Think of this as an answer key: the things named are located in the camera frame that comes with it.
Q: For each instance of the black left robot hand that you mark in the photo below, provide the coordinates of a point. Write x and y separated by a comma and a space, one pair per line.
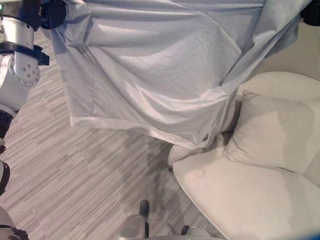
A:
51, 13

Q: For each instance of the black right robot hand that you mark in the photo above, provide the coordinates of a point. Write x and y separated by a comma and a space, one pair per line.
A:
312, 13

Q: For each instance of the white t-shirt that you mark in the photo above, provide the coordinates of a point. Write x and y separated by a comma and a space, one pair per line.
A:
155, 75

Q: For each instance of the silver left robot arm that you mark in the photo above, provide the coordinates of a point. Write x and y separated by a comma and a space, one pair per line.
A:
17, 67

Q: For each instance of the cream white sofa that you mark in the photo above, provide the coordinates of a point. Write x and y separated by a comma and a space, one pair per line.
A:
250, 190

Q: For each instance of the cream white cushion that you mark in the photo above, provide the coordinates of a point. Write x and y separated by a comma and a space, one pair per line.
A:
272, 130

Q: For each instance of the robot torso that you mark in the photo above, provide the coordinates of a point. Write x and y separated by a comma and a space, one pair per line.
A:
10, 226

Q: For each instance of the silver right robot leg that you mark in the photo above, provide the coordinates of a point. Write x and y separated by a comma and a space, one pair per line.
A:
195, 231

